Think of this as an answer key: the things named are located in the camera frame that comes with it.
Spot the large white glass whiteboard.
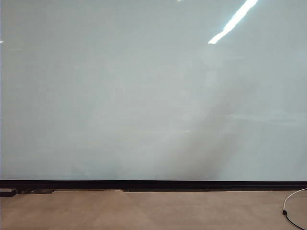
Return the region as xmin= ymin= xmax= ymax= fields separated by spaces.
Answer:
xmin=0 ymin=0 xmax=307 ymax=181

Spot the flat black block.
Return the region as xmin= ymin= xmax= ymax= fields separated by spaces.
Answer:
xmin=0 ymin=188 xmax=18 ymax=198

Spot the black whiteboard bottom rail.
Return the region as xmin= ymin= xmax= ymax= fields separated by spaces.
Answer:
xmin=0 ymin=180 xmax=307 ymax=193

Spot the white and black floor cable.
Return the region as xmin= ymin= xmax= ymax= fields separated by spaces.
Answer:
xmin=281 ymin=188 xmax=307 ymax=230

